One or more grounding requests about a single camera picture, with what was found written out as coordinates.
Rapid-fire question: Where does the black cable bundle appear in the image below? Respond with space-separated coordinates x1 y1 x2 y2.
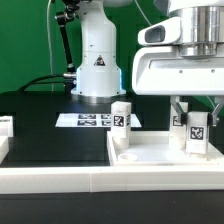
18 73 77 93

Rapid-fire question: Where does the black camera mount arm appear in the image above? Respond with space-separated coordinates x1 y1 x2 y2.
55 0 80 78

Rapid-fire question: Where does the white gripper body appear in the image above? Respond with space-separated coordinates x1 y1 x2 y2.
132 16 224 96

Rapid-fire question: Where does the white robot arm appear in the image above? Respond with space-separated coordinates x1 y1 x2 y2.
71 0 224 123

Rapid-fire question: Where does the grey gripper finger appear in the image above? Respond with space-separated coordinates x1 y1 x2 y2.
170 96 188 125
208 96 224 126

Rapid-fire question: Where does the white marker sheet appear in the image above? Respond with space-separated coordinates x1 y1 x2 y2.
55 113 141 128

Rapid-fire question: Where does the white square tabletop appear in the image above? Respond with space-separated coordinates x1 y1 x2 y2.
107 131 224 166

